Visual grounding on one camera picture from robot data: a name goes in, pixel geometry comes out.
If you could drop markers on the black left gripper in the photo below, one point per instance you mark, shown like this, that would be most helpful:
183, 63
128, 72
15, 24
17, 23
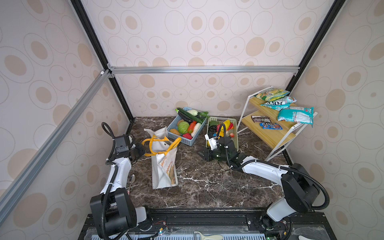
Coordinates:
141, 150

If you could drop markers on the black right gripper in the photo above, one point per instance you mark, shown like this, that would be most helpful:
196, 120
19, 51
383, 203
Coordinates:
207, 155

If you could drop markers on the white canvas grocery bag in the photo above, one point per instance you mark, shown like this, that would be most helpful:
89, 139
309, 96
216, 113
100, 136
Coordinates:
163, 155

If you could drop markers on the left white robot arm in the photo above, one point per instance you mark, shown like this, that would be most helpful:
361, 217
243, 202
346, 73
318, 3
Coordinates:
113, 211

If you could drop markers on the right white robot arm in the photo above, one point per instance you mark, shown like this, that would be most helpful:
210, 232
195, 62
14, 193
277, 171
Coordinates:
302, 193

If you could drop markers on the yellow green snack bag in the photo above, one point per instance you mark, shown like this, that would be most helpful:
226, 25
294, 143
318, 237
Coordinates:
272, 94

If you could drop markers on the white teal snack bag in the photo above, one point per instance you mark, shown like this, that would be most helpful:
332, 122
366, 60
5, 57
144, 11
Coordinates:
282, 103

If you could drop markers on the metal spoon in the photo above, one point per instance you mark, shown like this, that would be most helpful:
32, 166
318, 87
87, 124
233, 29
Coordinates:
132, 180

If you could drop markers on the pale green plastic basket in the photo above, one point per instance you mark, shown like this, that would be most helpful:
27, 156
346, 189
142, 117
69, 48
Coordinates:
213, 127

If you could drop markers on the yellow papaya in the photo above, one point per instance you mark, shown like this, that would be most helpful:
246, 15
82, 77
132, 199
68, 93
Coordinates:
228, 126

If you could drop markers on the white chinese cabbage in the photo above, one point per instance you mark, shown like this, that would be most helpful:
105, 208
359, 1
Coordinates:
196, 129

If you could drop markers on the dark candy packet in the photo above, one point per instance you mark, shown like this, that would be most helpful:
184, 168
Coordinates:
261, 119

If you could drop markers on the orange yellow mango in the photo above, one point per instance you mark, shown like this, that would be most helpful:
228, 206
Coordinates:
175, 131

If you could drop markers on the dark red strawberry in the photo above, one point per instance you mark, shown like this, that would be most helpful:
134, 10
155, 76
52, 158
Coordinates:
188, 136

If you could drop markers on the wooden two tier shelf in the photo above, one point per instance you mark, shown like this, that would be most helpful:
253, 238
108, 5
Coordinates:
278, 140

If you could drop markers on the blue candy packet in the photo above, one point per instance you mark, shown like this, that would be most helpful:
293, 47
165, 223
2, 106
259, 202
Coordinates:
271, 126

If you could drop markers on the red orange pepper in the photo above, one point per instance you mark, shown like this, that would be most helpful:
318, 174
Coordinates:
191, 127

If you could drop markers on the green leafy vegetable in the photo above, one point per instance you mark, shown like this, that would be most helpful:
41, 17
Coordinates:
203, 115

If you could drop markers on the light blue plastic basket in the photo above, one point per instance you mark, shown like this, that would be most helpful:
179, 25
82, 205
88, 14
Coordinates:
173, 125

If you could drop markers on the long green cucumber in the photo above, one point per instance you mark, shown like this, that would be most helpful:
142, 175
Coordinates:
194, 118

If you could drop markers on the dark purple eggplant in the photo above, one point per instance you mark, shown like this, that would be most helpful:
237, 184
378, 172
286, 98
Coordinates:
184, 117

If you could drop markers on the green cabbage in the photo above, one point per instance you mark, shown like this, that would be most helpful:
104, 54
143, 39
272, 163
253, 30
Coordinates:
183, 127

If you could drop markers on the pale white green squash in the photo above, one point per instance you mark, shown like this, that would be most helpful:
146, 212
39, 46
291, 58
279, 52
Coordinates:
193, 112

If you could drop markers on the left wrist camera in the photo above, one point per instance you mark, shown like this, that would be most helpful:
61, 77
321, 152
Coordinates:
122, 146

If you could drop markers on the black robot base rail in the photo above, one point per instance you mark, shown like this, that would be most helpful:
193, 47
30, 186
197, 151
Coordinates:
312, 225

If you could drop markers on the horizontal aluminium frame bar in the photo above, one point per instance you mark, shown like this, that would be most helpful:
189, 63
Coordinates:
205, 69

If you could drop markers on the left aluminium frame bar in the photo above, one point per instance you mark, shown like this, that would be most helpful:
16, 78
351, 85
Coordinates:
21, 184

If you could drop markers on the black corner frame post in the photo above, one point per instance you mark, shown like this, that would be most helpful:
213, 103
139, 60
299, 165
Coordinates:
94, 40

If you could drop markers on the black right corner post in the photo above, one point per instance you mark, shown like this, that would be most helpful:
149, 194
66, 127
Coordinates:
324, 28

